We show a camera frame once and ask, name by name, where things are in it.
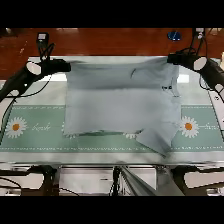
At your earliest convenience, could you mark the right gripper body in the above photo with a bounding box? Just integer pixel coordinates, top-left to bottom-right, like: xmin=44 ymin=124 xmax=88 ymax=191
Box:
xmin=167 ymin=52 xmax=188 ymax=67

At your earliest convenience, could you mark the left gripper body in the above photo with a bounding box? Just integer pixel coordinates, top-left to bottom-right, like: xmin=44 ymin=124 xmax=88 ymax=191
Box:
xmin=49 ymin=58 xmax=72 ymax=75

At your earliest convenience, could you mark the grey T-shirt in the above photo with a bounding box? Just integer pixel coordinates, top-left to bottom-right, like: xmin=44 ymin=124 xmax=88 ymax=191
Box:
xmin=62 ymin=56 xmax=183 ymax=157

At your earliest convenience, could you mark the blue round object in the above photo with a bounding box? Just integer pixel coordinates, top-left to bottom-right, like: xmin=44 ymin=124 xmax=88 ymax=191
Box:
xmin=167 ymin=30 xmax=183 ymax=42

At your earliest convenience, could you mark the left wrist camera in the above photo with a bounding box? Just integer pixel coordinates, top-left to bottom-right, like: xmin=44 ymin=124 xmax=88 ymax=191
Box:
xmin=35 ymin=31 xmax=56 ymax=62

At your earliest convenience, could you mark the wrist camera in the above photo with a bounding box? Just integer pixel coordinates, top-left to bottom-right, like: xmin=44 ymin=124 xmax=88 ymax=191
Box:
xmin=190 ymin=28 xmax=207 ymax=54
xmin=35 ymin=31 xmax=56 ymax=62

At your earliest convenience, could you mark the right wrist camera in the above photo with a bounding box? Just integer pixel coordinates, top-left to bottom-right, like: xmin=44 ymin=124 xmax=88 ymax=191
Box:
xmin=190 ymin=28 xmax=207 ymax=54

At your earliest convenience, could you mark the silver frame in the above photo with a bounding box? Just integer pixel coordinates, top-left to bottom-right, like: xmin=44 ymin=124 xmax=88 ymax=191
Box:
xmin=0 ymin=152 xmax=224 ymax=197

